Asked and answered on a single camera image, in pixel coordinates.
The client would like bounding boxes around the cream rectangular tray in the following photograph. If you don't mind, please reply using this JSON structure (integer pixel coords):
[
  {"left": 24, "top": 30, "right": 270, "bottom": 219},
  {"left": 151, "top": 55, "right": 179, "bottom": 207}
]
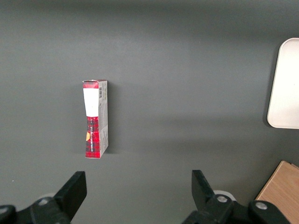
[{"left": 267, "top": 37, "right": 299, "bottom": 129}]

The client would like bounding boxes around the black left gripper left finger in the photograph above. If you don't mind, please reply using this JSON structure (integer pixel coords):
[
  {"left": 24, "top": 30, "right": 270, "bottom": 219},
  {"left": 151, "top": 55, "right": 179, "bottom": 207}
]
[{"left": 0, "top": 171, "right": 87, "bottom": 224}]

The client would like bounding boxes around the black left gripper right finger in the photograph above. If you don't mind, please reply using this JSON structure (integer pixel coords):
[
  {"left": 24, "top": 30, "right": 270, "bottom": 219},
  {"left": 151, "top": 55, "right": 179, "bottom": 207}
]
[{"left": 182, "top": 169, "right": 290, "bottom": 224}]

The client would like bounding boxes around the red and grey carton box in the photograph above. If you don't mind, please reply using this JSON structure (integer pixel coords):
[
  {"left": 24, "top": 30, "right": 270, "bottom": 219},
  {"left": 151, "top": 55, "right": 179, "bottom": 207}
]
[{"left": 82, "top": 79, "right": 109, "bottom": 159}]

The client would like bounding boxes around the wooden drawer cabinet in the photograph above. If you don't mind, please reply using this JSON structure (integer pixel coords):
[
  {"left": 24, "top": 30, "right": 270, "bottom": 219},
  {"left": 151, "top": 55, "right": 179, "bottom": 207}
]
[{"left": 255, "top": 160, "right": 299, "bottom": 224}]

